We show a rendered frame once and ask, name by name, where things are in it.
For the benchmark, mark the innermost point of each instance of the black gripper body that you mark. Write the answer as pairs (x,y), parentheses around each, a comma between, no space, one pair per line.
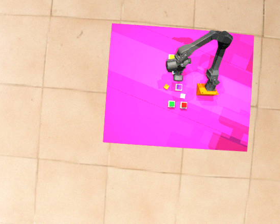
(178,77)

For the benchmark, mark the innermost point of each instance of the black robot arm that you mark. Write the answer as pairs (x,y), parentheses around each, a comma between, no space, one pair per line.
(223,39)

